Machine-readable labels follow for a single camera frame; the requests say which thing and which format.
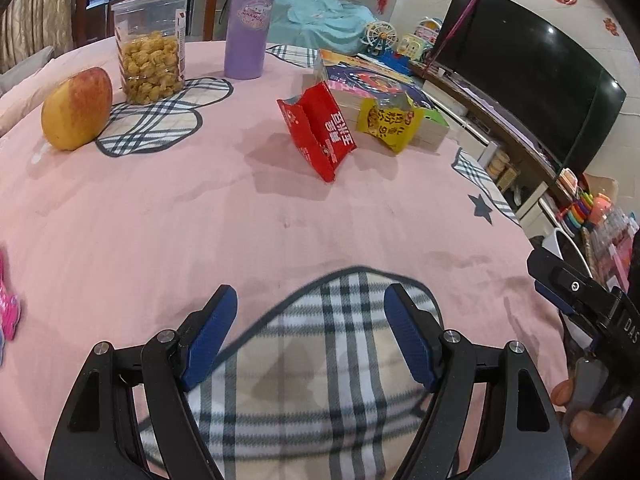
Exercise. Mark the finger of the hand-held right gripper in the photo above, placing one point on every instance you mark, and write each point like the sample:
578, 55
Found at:
562, 282

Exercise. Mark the pink toy boxes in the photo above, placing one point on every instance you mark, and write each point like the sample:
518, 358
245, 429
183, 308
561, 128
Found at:
615, 245

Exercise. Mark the rainbow stacking rings toy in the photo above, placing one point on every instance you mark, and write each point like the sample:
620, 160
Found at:
577, 212

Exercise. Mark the yellow snack packet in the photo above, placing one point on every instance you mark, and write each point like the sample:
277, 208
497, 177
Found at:
387, 122

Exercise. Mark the pink flat toy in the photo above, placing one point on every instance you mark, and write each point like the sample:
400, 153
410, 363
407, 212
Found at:
7, 300

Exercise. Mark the small red wall sticker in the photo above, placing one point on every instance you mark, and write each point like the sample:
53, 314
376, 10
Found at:
611, 26

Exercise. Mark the teal blanket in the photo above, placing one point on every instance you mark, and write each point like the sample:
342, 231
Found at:
320, 15

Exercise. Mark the orange toy bottle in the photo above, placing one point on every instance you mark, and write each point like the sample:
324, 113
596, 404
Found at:
600, 207

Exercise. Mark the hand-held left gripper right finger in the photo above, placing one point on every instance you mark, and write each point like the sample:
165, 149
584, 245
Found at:
407, 332

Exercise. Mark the white trash bin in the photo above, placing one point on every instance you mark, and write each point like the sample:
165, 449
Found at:
562, 255

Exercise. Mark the ferris wheel toy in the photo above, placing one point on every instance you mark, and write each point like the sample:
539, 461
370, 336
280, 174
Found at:
380, 37

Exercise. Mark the beige curtain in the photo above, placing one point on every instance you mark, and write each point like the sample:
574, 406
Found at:
35, 10

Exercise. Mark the black flat television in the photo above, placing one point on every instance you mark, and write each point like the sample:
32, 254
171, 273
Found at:
530, 70

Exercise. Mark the purple water bottle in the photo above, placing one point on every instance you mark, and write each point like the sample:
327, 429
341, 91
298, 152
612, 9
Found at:
245, 35

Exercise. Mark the red snack packet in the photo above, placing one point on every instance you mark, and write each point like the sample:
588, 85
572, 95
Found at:
320, 130

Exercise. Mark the person's right hand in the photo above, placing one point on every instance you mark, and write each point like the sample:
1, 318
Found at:
592, 427

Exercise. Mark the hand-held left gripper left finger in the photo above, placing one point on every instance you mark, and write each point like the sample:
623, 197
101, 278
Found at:
207, 330

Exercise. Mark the wooden television cabinet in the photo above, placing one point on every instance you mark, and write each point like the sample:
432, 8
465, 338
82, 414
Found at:
500, 135

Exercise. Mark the pink tablecloth with plaid patches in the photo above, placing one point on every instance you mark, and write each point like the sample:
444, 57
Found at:
200, 210

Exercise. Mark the red yellow apple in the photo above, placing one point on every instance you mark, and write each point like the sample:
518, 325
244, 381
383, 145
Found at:
75, 110

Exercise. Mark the clear plastic popcorn jar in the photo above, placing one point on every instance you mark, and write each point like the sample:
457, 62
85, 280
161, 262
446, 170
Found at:
150, 60

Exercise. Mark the colourful plastic toy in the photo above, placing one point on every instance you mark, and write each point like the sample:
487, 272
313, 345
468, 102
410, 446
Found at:
411, 45

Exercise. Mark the stack of colourful books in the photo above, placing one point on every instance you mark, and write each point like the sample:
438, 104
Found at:
360, 77

